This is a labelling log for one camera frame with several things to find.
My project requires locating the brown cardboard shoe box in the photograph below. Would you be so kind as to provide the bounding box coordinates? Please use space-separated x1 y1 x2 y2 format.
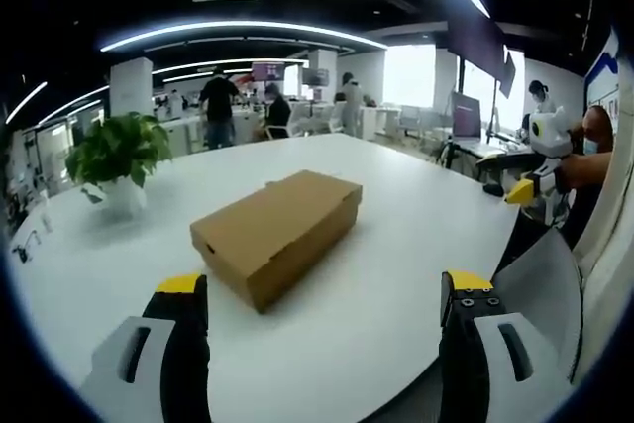
189 168 364 315

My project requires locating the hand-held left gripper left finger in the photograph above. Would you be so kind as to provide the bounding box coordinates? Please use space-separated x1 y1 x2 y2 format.
78 272 212 423

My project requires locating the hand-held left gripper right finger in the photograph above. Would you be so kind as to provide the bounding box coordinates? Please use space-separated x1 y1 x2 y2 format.
438 269 572 423

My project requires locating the blue white wall poster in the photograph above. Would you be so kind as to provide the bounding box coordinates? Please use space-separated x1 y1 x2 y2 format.
582 26 621 120

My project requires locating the curved ceiling light strip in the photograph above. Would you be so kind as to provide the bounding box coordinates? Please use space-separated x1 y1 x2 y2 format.
98 19 388 53

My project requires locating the wall screen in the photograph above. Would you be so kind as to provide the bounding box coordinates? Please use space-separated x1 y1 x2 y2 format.
251 61 287 83

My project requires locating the cream cloth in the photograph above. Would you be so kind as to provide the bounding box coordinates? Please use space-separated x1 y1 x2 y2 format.
568 135 634 387

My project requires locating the dark computer monitor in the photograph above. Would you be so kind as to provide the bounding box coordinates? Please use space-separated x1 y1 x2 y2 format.
449 91 483 140

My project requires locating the person's masked head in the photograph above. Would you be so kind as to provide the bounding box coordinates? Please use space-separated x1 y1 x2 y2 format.
580 104 616 157

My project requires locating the small black clip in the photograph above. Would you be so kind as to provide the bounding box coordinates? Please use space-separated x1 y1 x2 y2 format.
11 229 42 264

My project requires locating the green potted plant white pot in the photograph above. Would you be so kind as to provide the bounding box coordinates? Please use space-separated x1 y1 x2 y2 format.
64 110 175 220

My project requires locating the white square pillar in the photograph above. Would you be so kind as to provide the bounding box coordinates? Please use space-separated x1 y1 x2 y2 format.
109 56 155 118

